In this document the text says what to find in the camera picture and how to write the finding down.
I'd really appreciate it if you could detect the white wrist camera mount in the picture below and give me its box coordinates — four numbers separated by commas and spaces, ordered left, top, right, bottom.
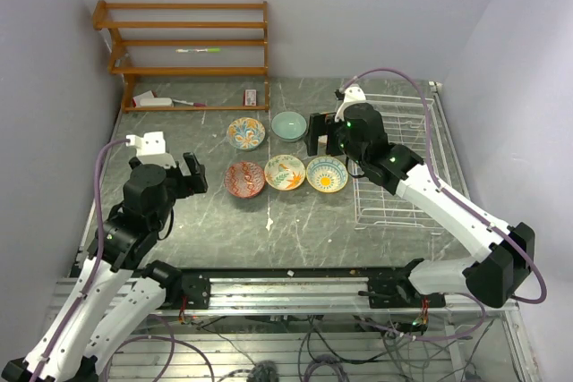
335, 84, 366, 123
125, 132, 176, 169

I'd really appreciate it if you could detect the white case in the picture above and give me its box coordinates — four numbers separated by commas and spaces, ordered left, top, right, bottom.
138, 98, 174, 108

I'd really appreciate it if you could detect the white wire dish rack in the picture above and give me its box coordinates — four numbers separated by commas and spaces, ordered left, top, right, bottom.
353, 94, 460, 235

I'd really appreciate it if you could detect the yellow sun blue rim bowl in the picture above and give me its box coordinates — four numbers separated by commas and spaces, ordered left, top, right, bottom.
306, 156, 349, 193

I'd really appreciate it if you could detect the blue orange floral bowl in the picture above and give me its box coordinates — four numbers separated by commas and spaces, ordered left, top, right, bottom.
227, 117, 266, 150

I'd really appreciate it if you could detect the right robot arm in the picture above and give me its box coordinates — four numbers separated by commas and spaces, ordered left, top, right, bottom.
304, 103, 535, 308

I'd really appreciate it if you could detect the red patterned bowl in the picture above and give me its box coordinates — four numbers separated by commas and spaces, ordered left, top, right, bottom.
224, 161, 266, 199

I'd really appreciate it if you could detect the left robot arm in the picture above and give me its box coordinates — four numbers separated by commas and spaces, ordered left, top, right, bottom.
1, 153, 208, 381

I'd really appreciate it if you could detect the leaf and orange flower bowl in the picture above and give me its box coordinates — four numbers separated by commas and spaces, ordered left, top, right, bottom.
263, 155, 306, 191

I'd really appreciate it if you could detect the wooden shelf rack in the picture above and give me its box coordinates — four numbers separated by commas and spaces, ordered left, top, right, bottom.
91, 0, 270, 113

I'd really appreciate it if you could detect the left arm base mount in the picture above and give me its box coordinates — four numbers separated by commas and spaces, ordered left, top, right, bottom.
165, 272, 211, 310

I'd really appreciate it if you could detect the light teal bowl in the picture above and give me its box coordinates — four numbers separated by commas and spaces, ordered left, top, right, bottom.
271, 111, 307, 142

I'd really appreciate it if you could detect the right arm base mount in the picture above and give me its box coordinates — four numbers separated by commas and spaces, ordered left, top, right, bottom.
357, 259, 446, 309

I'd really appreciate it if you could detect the red white card box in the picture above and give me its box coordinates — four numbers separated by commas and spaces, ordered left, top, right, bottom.
243, 89, 257, 106

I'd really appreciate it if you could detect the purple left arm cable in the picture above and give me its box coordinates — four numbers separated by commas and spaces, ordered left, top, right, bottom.
26, 138, 135, 382

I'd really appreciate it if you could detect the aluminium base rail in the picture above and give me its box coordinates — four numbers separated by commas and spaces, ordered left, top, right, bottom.
48, 274, 523, 316

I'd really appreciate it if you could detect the pink white pen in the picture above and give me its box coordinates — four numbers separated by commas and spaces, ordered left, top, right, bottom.
172, 98, 206, 108

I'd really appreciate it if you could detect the red white small box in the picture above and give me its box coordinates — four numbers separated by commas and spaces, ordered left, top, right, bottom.
132, 90, 157, 107

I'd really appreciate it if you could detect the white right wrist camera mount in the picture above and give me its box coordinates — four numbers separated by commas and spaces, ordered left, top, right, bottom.
335, 84, 366, 123

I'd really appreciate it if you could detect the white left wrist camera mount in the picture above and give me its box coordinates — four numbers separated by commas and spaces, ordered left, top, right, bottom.
125, 132, 176, 169

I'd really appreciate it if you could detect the green white pen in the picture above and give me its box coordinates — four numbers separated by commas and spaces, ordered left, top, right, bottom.
175, 47, 221, 54

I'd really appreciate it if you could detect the floor cable bundle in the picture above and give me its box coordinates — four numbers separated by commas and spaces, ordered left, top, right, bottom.
107, 310, 502, 382

